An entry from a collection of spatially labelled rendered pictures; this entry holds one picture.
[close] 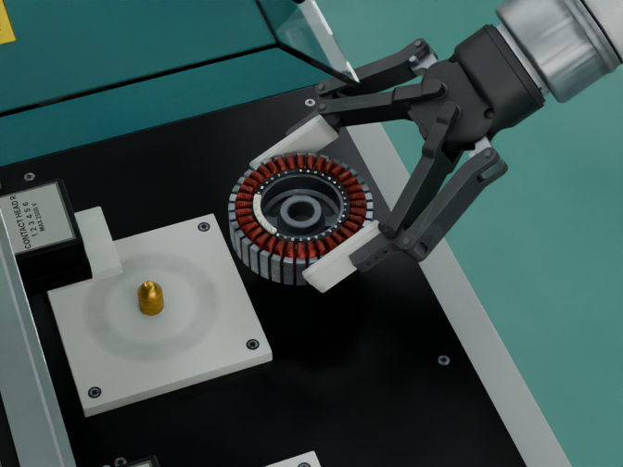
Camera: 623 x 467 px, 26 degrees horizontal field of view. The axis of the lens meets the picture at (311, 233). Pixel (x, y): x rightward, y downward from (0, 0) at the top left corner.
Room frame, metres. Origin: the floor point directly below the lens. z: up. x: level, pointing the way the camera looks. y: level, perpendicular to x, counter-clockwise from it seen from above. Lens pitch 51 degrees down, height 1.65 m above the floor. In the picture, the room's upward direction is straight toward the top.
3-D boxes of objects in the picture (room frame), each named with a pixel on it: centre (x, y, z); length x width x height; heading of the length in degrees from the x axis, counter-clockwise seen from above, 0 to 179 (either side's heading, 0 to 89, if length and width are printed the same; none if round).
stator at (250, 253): (0.68, 0.01, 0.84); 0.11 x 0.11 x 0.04
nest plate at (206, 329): (0.63, 0.13, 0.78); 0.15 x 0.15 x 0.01; 20
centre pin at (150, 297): (0.63, 0.13, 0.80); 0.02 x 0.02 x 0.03
